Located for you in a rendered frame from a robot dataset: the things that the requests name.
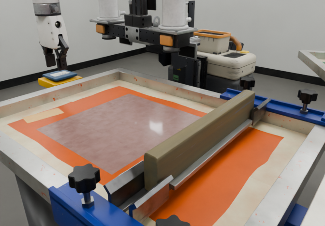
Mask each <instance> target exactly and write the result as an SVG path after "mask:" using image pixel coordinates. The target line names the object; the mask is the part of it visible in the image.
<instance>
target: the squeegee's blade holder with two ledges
mask: <svg viewBox="0 0 325 226"><path fill-rule="evenodd" d="M250 125H252V120H250V119H247V120H246V121H245V122H243V123H242V124H241V125H240V126H238V127H237V128H236V129H235V130H234V131H232V132H231V133H230V134H229V135H228V136H226V137H225V138H224V139H223V140H221V141H220V142H219V143H218V144H216V145H215V146H214V147H213V148H211V149H210V150H209V151H208V152H207V153H205V154H204V155H203V156H202V157H200V158H199V159H198V160H197V161H195V162H194V163H193V164H192V165H191V166H189V167H188V168H187V169H185V170H184V171H183V172H182V173H181V174H179V175H178V176H177V177H176V178H174V179H173V180H172V181H171V182H169V188H170V189H172V190H176V189H177V188H178V187H180V186H181V185H182V184H183V183H184V182H185V181H186V180H188V179H189V178H190V177H191V176H192V175H193V174H195V173H196V172H197V171H198V170H199V169H200V168H202V167H203V166H204V165H205V164H206V163H207V162H209V161H210V160H211V159H212V158H213V157H214V156H215V155H217V154H218V153H219V152H220V151H221V150H223V149H224V148H225V147H226V146H227V145H228V144H229V143H231V142H232V141H233V140H234V139H235V138H236V137H238V136H239V135H240V134H241V133H242V132H243V131H245V130H246V129H247V128H248V127H249V126H250Z"/></svg>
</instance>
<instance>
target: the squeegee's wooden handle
mask: <svg viewBox="0 0 325 226"><path fill-rule="evenodd" d="M254 99H255V92H254V91H251V90H244V91H243V92H241V93H239V94H238V95H236V96H235V97H233V98H232V99H230V100H228V101H227V102H225V103H224V104H222V105H220V106H219V107H217V108H216V109H214V110H212V111H211V112H209V113H207V114H206V115H204V116H203V117H201V118H200V119H198V120H196V121H195V122H193V123H192V124H190V125H189V126H187V127H185V128H184V129H182V130H181V131H179V132H177V133H176V134H174V135H173V136H171V137H169V138H168V139H166V140H165V141H163V142H162V143H160V144H158V145H157V146H155V147H154V148H152V149H150V150H149V151H147V152H145V154H144V178H145V189H146V190H148V191H149V190H150V189H151V188H152V187H154V186H155V185H156V184H158V183H159V182H160V181H162V180H163V179H164V178H166V177H167V176H169V175H172V176H173V178H176V177H177V176H178V175H179V174H181V173H182V172H183V171H184V170H185V169H187V168H188V167H189V166H191V165H192V164H193V163H194V162H195V161H197V160H198V159H199V158H200V157H202V156H203V155H204V154H205V153H207V152H208V151H209V150H210V149H211V148H213V147H214V146H215V145H216V144H218V143H219V142H220V141H221V140H223V139H224V138H225V137H226V136H228V135H229V134H230V133H231V132H232V131H234V130H235V129H236V128H237V127H238V126H240V125H241V124H242V123H243V122H245V121H246V120H247V119H251V112H252V110H253V107H254Z"/></svg>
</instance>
